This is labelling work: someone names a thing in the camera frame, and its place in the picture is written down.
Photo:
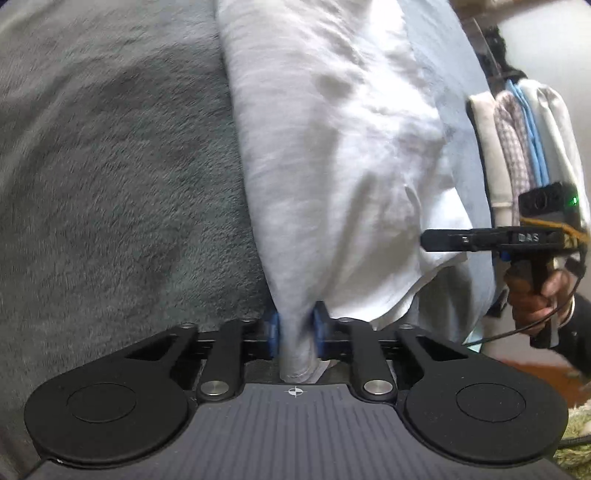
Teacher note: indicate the person's right forearm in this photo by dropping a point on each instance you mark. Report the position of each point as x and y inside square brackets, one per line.
[575, 337]

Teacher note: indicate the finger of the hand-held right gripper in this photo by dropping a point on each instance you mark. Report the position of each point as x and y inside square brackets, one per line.
[461, 240]

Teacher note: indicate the person's right hand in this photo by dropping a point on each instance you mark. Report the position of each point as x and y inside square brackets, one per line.
[521, 295]

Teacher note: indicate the white shirt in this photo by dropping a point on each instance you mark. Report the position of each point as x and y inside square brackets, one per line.
[332, 138]

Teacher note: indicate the white folded garment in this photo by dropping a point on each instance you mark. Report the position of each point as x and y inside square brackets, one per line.
[554, 134]

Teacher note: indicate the checked folded garment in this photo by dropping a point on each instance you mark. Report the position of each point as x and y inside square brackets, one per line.
[512, 147]

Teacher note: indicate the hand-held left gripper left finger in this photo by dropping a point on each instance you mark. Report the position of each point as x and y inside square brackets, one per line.
[274, 334]

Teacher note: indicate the blue folded garment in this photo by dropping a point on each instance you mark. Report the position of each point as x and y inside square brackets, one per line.
[533, 134]

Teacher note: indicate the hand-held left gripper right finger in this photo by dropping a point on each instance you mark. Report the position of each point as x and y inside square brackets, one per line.
[321, 332]

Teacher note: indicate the grey bed blanket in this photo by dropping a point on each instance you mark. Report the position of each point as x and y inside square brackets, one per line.
[115, 161]

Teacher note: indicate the green rug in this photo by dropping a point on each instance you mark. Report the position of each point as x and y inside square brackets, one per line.
[575, 438]

